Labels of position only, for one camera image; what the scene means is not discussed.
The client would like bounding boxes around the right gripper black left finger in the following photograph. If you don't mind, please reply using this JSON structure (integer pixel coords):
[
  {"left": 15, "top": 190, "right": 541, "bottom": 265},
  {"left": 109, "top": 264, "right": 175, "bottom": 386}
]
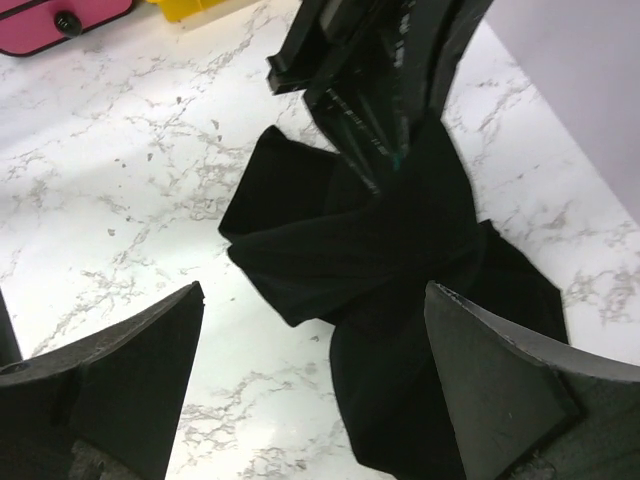
[{"left": 1, "top": 282, "right": 204, "bottom": 479}]

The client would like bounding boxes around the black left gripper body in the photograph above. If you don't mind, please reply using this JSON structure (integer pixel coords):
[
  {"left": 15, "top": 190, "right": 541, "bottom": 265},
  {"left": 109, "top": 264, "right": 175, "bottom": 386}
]
[{"left": 268, "top": 0, "right": 493, "bottom": 193}]

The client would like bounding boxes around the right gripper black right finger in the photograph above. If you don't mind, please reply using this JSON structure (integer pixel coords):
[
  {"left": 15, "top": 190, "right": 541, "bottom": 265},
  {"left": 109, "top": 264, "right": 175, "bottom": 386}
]
[{"left": 425, "top": 283, "right": 639, "bottom": 480}]

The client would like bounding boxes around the black t shirt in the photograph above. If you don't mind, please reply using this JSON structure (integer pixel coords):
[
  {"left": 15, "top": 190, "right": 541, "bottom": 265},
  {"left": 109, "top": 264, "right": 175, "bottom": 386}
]
[{"left": 219, "top": 115, "right": 567, "bottom": 479}]

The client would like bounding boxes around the yellow plastic bin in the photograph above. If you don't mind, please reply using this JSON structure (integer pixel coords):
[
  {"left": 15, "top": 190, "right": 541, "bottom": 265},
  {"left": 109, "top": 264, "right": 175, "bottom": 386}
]
[{"left": 147, "top": 0, "right": 226, "bottom": 23}]

